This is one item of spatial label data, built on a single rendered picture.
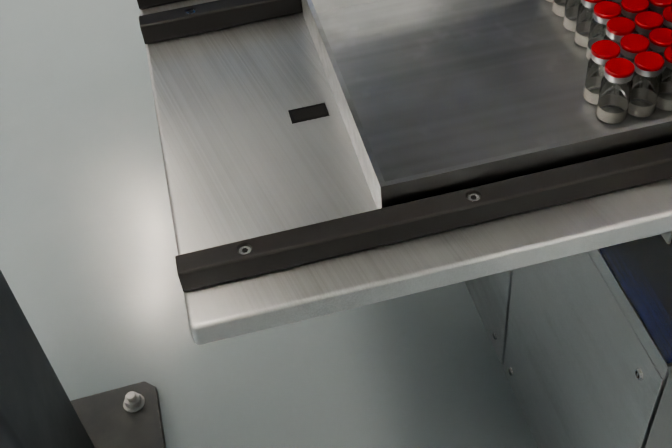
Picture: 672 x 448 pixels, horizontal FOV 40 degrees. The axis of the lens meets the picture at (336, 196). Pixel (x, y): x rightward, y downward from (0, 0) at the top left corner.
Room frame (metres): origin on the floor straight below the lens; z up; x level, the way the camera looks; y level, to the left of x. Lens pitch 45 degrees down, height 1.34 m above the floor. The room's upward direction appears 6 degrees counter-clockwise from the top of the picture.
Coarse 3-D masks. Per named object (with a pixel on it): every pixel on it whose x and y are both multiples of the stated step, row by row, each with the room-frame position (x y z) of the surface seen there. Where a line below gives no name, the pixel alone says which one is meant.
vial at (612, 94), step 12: (612, 60) 0.51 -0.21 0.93; (624, 60) 0.51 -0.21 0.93; (612, 72) 0.49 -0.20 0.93; (624, 72) 0.49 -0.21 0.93; (612, 84) 0.49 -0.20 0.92; (624, 84) 0.49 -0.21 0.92; (600, 96) 0.50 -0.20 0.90; (612, 96) 0.49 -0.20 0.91; (624, 96) 0.49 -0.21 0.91; (600, 108) 0.50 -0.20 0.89; (612, 108) 0.49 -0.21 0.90; (624, 108) 0.49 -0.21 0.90; (612, 120) 0.49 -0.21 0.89
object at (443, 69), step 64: (320, 0) 0.68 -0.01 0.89; (384, 0) 0.68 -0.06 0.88; (448, 0) 0.67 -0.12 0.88; (512, 0) 0.66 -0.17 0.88; (384, 64) 0.59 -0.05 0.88; (448, 64) 0.58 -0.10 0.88; (512, 64) 0.57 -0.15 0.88; (576, 64) 0.56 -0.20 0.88; (384, 128) 0.51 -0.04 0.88; (448, 128) 0.51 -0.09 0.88; (512, 128) 0.50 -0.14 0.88; (576, 128) 0.49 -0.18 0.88; (640, 128) 0.45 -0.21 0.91; (384, 192) 0.42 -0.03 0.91; (448, 192) 0.43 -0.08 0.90
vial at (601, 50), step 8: (600, 40) 0.53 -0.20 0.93; (608, 40) 0.53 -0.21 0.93; (592, 48) 0.52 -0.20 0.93; (600, 48) 0.52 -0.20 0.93; (608, 48) 0.52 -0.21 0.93; (616, 48) 0.52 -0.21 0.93; (592, 56) 0.52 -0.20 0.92; (600, 56) 0.51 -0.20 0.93; (608, 56) 0.51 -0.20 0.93; (616, 56) 0.51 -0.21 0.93; (592, 64) 0.52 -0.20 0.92; (600, 64) 0.52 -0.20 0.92; (592, 72) 0.52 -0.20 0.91; (600, 72) 0.51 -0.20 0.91; (592, 80) 0.52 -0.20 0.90; (600, 80) 0.51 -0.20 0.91; (584, 88) 0.52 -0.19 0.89; (592, 88) 0.52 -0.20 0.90; (584, 96) 0.52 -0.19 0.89; (592, 96) 0.51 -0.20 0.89
